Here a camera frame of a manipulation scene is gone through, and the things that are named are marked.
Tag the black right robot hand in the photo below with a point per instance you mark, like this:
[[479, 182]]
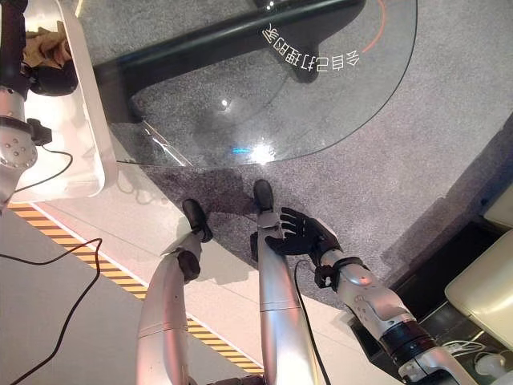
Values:
[[300, 234]]

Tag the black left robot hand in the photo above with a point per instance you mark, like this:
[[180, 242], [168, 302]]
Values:
[[51, 82]]

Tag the brown yellow cloth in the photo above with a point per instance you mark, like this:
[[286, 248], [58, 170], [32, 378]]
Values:
[[42, 50]]

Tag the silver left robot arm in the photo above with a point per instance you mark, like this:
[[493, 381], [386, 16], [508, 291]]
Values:
[[14, 148]]

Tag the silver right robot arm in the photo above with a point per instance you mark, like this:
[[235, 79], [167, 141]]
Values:
[[376, 309]]

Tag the white plastic basket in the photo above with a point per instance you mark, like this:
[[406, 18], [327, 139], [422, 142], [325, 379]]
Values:
[[86, 100]]

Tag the dark right robot foot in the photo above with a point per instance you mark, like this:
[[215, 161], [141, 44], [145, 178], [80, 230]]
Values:
[[263, 194]]

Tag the dark robot foot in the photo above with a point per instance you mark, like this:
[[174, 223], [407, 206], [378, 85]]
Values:
[[197, 218], [263, 194]]

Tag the silver right robot leg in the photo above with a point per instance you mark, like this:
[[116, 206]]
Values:
[[276, 288]]

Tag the silver robot leg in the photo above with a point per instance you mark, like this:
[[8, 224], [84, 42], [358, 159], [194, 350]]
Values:
[[276, 288], [164, 313]]

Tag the dark left robot foot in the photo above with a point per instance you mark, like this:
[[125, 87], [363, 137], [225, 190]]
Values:
[[197, 218]]

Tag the silver left robot leg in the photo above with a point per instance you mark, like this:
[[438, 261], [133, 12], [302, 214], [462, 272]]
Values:
[[164, 313]]

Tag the yellow black hazard tape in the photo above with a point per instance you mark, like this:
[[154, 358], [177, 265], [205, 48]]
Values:
[[116, 276]]

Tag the small cream seat cushion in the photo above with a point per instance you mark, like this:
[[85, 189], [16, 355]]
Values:
[[501, 212]]

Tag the dark furniture frame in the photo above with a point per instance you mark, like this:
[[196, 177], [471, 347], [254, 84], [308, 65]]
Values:
[[445, 248]]

